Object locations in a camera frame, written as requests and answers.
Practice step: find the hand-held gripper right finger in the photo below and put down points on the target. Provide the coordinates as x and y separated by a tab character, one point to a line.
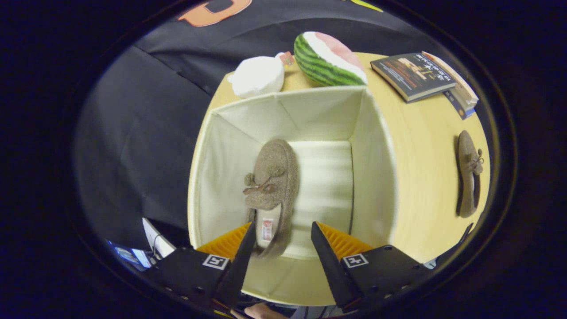
325	261

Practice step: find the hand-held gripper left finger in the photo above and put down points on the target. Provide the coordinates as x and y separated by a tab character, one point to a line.
241	261

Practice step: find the brown fuzzy shoe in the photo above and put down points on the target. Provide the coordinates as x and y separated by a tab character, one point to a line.
468	177
274	173

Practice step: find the cream fabric storage box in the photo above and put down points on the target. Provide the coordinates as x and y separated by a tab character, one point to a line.
372	177

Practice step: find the white paper sheet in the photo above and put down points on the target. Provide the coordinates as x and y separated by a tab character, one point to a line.
155	237

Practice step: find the blue printed packet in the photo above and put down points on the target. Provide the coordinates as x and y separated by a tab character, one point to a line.
128	257

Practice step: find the white plush toy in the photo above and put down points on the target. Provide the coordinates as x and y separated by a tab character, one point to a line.
259	77

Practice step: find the watermelon slice plush toy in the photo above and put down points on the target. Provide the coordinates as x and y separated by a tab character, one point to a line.
325	62

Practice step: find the blue cover book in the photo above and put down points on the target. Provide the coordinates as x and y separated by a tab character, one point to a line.
460	110

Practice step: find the black cover book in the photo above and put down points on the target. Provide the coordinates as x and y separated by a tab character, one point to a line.
412	75

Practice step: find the tan paperback book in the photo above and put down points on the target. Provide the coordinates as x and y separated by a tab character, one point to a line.
463	91

